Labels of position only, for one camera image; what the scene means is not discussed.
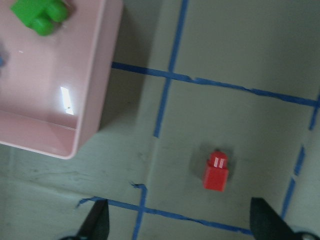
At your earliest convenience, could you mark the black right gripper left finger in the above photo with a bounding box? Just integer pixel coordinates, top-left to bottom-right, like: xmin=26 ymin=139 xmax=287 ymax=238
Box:
xmin=59 ymin=199 xmax=111 ymax=240

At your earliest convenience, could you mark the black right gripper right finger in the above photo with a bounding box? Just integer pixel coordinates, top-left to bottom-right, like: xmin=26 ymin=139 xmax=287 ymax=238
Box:
xmin=249 ymin=196 xmax=320 ymax=240

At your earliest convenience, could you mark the red toy block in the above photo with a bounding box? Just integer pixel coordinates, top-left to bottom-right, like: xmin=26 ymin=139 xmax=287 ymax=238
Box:
xmin=202 ymin=150 xmax=229 ymax=192

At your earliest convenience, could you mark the green toy block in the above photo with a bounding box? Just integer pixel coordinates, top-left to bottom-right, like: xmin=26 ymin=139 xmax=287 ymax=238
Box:
xmin=10 ymin=0 xmax=69 ymax=36

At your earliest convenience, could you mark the pink plastic box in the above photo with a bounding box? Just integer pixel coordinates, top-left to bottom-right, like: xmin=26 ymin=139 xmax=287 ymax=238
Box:
xmin=0 ymin=0 xmax=124 ymax=160

